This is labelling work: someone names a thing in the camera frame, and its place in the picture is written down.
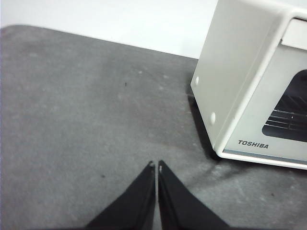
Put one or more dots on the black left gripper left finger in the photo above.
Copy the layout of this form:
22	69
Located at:
134	206

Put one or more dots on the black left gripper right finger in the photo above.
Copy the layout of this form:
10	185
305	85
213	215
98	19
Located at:
182	206

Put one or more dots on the white Toshiba toaster oven body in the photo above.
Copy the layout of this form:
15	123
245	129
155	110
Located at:
227	60

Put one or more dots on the dark grey table cloth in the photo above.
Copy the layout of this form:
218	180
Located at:
72	119

